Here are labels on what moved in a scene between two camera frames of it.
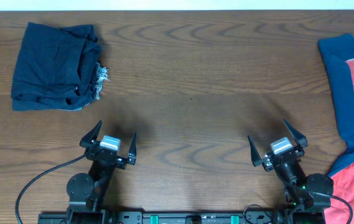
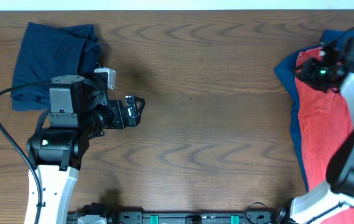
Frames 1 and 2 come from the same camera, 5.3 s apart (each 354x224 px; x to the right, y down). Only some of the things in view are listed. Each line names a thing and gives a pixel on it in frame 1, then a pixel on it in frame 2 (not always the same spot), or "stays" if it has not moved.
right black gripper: [269, 163] to [308, 67]
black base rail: [111, 217] stays
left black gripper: [90, 140] to [129, 118]
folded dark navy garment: [57, 69] stays
